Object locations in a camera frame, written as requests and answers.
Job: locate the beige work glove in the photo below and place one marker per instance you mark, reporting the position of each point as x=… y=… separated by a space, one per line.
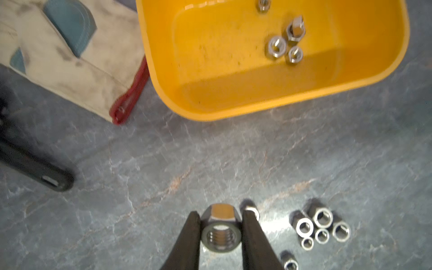
x=87 y=52

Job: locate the black slotted scoop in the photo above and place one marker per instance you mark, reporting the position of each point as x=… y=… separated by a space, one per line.
x=24 y=162

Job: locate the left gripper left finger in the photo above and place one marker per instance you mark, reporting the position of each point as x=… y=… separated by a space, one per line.
x=186 y=251

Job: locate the steel hex nut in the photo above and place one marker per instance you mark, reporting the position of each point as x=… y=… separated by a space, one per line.
x=321 y=215
x=295 y=31
x=263 y=6
x=302 y=224
x=276 y=47
x=341 y=231
x=294 y=55
x=221 y=228
x=307 y=243
x=321 y=236
x=253 y=209
x=288 y=261

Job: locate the yellow plastic storage box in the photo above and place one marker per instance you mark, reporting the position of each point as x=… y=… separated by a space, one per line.
x=210 y=60

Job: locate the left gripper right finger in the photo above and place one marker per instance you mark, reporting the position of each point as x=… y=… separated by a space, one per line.
x=257 y=252

